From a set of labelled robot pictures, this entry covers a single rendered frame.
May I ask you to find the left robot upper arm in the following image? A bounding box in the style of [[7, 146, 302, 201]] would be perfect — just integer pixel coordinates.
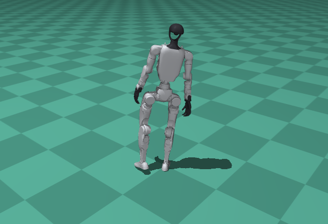
[[145, 45, 162, 74]]

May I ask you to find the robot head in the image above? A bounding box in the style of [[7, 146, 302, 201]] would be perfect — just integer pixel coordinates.
[[167, 24, 184, 50]]

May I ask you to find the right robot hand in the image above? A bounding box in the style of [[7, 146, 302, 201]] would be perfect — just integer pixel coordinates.
[[182, 95, 191, 116]]

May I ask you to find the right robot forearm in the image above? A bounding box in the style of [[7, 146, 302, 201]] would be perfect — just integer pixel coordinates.
[[184, 73, 192, 100]]

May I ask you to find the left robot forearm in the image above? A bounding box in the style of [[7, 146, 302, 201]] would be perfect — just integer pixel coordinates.
[[136, 66, 149, 90]]

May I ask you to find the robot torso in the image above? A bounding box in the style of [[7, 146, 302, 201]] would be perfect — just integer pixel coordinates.
[[156, 43, 185, 102]]

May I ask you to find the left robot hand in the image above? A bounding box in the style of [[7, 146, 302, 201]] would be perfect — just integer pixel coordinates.
[[134, 87, 142, 104]]

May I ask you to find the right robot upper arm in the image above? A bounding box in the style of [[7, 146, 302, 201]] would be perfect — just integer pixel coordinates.
[[183, 50, 193, 80]]

